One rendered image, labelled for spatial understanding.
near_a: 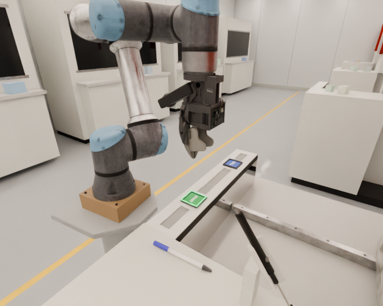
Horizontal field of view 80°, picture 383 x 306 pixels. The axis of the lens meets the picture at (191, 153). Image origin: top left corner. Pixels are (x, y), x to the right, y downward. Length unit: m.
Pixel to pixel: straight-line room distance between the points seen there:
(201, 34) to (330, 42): 8.01
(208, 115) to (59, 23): 3.15
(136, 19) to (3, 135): 2.66
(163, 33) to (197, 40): 0.10
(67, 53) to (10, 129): 1.18
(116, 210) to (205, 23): 0.60
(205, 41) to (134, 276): 0.47
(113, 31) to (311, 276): 0.74
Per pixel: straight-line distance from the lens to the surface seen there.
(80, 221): 0.89
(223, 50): 6.86
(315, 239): 0.81
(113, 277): 0.51
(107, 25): 0.52
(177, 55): 5.07
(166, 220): 0.62
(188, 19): 0.50
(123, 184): 0.83
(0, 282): 2.06
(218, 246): 0.74
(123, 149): 0.78
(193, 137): 0.55
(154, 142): 0.82
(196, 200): 0.66
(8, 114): 3.06
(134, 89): 0.85
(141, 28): 0.54
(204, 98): 0.51
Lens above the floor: 1.36
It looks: 25 degrees down
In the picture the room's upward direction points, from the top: straight up
